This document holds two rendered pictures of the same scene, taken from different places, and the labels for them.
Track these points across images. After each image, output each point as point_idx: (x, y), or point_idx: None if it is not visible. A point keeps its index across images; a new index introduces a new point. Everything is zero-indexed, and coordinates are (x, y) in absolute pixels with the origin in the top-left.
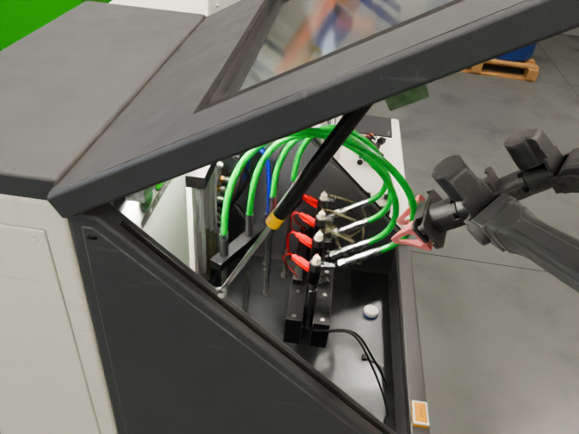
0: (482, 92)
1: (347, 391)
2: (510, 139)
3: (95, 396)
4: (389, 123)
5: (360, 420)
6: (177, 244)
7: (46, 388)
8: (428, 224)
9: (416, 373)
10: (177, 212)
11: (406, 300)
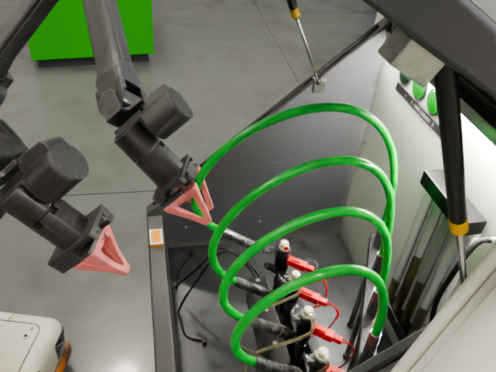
0: None
1: (213, 303)
2: (78, 169)
3: None
4: None
5: (208, 158)
6: (408, 196)
7: None
8: (181, 161)
9: (157, 271)
10: (421, 170)
11: (167, 353)
